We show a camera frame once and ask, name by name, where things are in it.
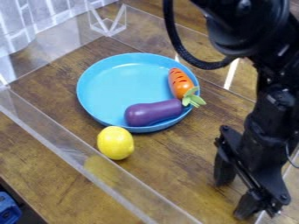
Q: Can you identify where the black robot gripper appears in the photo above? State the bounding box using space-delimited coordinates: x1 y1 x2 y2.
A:
214 116 299 220

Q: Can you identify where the yellow toy lemon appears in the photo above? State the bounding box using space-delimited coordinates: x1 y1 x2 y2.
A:
97 126 135 160

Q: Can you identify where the orange toy carrot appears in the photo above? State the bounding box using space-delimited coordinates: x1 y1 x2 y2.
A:
168 67 206 108

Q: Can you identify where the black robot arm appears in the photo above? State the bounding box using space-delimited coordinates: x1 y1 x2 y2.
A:
191 0 299 220

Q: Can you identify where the purple toy eggplant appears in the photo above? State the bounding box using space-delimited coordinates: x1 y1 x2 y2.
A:
124 99 183 127

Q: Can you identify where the blue plastic plate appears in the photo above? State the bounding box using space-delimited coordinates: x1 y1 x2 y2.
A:
76 52 199 133

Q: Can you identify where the blue object at corner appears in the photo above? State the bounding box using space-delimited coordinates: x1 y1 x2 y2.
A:
0 192 23 224

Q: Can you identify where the clear acrylic barrier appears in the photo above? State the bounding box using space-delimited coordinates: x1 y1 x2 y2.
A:
0 3 299 224

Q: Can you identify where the white checkered curtain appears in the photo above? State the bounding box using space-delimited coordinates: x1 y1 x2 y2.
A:
0 0 117 57

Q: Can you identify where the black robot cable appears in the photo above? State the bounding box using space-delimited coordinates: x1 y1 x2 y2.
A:
163 0 299 170

